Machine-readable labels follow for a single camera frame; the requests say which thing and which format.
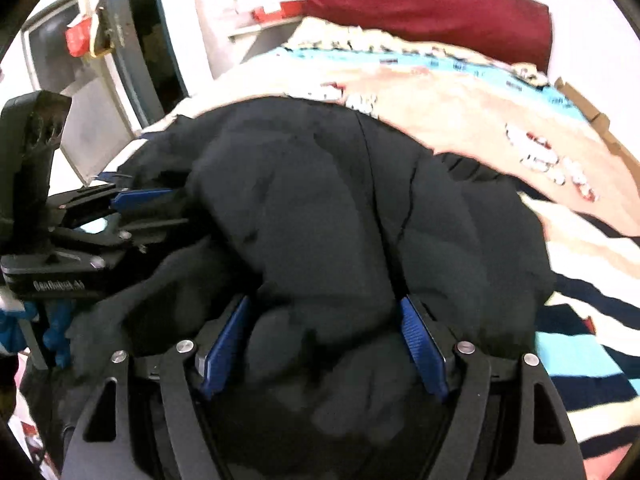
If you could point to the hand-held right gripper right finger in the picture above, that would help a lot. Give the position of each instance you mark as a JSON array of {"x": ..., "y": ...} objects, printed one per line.
[{"x": 425, "y": 345}]

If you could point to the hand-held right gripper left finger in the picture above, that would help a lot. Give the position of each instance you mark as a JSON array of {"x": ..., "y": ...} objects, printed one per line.
[{"x": 225, "y": 345}]

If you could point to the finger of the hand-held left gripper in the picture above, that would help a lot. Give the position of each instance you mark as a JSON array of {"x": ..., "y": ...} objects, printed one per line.
[
  {"x": 140, "y": 197},
  {"x": 100, "y": 237}
]

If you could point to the black hooded puffer jacket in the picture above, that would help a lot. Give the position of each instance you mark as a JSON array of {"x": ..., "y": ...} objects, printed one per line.
[{"x": 325, "y": 210}]

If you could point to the grey metal framed door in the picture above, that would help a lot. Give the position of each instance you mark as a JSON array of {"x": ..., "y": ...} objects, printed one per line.
[{"x": 95, "y": 125}]

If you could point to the red plastic bag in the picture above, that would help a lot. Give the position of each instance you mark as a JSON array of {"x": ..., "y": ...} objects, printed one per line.
[{"x": 79, "y": 40}]

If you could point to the white bedside cabinet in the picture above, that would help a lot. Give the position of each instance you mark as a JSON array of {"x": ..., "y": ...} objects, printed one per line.
[{"x": 240, "y": 55}]

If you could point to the red flat box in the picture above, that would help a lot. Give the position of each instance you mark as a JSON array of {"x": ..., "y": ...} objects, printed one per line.
[{"x": 272, "y": 12}]

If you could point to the cartoon cat printed blanket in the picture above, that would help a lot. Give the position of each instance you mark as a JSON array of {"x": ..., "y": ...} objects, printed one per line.
[{"x": 450, "y": 110}]

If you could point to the brown cardboard sheet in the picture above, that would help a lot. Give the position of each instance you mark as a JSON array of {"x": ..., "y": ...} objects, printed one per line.
[{"x": 595, "y": 120}]

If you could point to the dark red padded headboard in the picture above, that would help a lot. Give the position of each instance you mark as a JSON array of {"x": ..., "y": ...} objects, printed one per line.
[{"x": 425, "y": 5}]

